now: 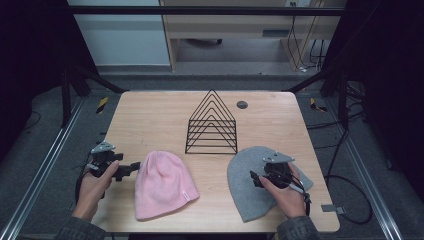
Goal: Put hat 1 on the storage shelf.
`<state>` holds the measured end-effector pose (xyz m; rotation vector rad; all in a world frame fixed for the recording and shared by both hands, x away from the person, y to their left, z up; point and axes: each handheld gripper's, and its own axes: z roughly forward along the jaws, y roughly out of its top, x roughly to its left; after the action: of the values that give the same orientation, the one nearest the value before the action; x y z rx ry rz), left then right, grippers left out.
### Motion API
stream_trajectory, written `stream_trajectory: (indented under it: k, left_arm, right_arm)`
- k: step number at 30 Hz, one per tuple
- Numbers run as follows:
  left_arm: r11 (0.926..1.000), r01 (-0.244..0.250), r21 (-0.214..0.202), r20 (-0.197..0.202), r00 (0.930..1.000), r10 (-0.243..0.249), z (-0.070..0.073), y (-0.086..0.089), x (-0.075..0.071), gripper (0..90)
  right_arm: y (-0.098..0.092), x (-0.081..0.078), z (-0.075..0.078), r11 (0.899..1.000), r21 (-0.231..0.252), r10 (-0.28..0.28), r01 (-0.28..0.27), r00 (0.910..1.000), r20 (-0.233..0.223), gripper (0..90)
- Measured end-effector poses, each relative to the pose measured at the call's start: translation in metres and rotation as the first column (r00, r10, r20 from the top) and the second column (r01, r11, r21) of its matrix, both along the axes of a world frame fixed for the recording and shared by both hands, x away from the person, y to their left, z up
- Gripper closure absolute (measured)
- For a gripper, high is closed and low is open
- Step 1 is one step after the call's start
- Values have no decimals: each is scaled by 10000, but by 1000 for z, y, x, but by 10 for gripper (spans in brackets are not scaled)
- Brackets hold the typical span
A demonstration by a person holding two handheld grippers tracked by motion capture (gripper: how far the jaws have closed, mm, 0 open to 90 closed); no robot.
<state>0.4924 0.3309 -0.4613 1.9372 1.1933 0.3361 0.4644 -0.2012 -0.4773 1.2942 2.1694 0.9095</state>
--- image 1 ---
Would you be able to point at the black horizontal frame bar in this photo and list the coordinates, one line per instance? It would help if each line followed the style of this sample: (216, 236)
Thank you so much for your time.
(200, 10)

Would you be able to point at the aluminium floor rail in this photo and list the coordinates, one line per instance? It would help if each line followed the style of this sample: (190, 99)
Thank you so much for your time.
(43, 166)
(365, 170)

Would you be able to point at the pink knit beanie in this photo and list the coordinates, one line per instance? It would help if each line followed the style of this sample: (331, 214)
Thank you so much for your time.
(163, 186)

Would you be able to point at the white cabinet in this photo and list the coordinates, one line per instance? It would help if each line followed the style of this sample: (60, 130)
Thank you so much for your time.
(123, 40)

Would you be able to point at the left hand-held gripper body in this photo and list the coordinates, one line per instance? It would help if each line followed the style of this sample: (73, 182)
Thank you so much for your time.
(102, 156)

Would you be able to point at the person's right hand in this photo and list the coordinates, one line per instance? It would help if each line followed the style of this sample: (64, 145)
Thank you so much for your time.
(288, 200)

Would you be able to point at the black diagonal frame brace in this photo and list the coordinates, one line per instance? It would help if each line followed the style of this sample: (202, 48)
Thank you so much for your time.
(96, 79)
(316, 80)

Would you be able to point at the grey knit beanie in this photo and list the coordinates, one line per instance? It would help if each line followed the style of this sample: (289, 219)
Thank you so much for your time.
(245, 186)

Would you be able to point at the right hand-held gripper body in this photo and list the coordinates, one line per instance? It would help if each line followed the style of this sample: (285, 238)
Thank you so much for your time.
(278, 171)

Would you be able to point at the light wooden desk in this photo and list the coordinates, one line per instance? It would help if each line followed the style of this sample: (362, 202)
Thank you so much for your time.
(226, 25)

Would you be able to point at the person's left hand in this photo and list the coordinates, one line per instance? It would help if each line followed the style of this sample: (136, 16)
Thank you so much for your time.
(93, 190)

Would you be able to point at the grey round table grommet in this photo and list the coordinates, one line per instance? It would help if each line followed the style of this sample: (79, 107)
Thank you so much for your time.
(242, 104)

